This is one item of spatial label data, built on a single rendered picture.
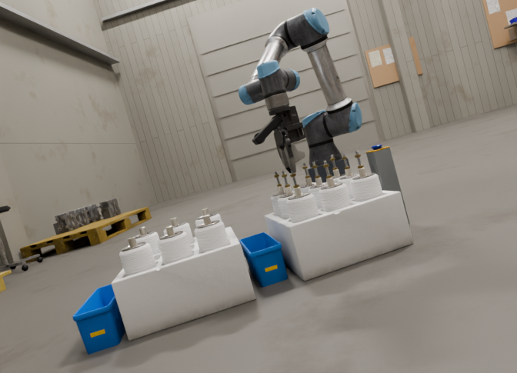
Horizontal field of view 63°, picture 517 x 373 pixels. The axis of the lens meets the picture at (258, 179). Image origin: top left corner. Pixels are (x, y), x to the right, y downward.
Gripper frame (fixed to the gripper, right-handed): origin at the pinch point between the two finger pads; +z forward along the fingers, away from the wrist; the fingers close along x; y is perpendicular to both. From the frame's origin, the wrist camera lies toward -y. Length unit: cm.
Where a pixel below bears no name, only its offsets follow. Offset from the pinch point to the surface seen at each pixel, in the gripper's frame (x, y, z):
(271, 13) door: 661, 301, -271
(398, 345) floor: -60, -11, 35
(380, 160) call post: 11.7, 41.1, 7.3
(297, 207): -3.7, -2.3, 12.0
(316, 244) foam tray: -7.6, -0.9, 24.4
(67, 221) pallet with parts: 394, -128, 6
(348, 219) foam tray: -8.9, 11.5, 20.2
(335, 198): -5.6, 10.6, 12.8
